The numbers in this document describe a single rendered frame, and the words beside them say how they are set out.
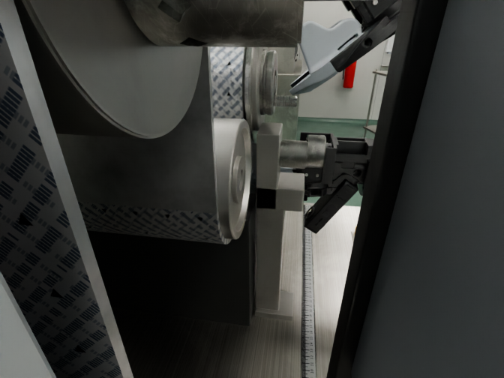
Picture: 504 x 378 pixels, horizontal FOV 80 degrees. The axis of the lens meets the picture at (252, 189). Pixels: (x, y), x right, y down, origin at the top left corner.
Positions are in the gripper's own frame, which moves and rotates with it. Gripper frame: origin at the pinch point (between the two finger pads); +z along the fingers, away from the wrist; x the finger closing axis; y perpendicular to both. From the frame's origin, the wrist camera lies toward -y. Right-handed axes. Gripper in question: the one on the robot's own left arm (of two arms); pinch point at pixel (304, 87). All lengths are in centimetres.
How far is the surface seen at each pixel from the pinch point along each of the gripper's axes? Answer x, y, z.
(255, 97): 4.7, 3.0, 4.2
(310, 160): 4.4, -6.6, 3.7
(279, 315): 5.0, -25.2, 22.6
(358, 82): -451, -102, -23
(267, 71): 2.3, 4.2, 1.9
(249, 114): 5.9, 2.1, 5.5
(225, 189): 16.6, -0.4, 8.0
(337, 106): -451, -114, 20
